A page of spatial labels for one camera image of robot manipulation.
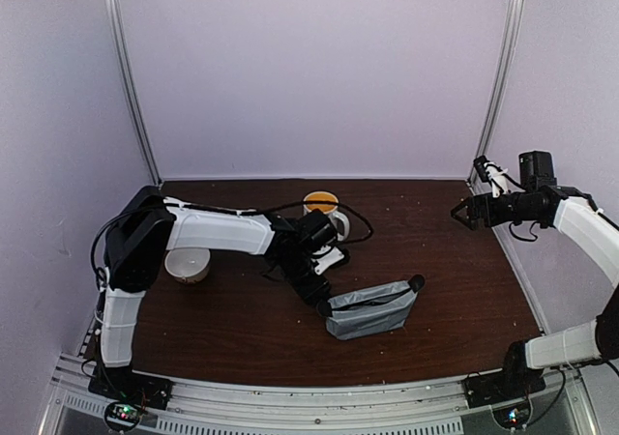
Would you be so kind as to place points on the white ceramic bowl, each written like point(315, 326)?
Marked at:
point(188, 265)

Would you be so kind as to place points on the front aluminium rail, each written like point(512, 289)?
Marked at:
point(436, 406)

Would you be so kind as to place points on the grey zipper pouch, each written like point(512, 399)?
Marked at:
point(374, 310)

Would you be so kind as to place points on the aluminium frame post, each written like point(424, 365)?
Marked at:
point(114, 13)
point(511, 29)

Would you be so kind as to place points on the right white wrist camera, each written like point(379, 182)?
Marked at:
point(491, 173)

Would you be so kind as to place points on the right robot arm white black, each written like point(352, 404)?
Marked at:
point(537, 198)

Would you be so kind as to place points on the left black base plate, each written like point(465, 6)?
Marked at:
point(145, 391)

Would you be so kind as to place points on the floral ceramic mug yellow inside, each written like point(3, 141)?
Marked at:
point(328, 204)

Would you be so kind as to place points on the circuit board with leds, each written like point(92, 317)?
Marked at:
point(120, 416)
point(514, 416)

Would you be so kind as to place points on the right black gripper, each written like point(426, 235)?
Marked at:
point(477, 203)

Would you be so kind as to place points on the left circuit board with leds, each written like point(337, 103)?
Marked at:
point(120, 416)

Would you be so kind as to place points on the left aluminium frame post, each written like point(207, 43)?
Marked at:
point(114, 13)

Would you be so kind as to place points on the right aluminium frame post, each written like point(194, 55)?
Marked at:
point(511, 29)

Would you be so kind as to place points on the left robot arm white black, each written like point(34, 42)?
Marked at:
point(152, 226)

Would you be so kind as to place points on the right circuit board with leds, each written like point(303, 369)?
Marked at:
point(514, 416)

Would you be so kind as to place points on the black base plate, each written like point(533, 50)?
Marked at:
point(145, 391)
point(501, 386)

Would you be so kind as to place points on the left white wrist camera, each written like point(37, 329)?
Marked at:
point(328, 257)

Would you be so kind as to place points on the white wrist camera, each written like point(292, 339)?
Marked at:
point(491, 173)
point(328, 257)

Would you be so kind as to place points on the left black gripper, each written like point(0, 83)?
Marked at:
point(309, 294)

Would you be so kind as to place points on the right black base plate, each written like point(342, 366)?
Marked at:
point(501, 386)

